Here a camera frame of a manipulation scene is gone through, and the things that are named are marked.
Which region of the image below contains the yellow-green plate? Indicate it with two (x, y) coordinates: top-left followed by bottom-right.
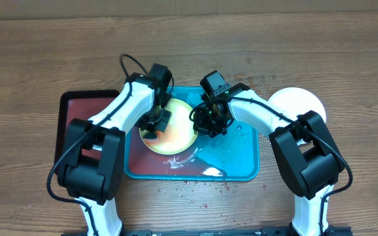
(139, 98), (198, 155)

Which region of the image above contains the white plate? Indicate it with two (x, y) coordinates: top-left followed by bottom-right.
(268, 87), (327, 123)

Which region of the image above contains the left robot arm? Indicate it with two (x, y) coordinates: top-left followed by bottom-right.
(47, 70), (174, 235)

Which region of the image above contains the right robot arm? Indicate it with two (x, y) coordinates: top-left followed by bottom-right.
(190, 83), (352, 235)

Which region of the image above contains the teal plastic tray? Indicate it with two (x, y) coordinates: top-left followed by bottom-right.
(125, 87), (259, 181)

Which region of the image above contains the black tray with red water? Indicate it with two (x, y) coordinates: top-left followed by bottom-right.
(54, 90), (119, 163)

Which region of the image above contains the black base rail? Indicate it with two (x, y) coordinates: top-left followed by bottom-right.
(61, 226), (353, 236)

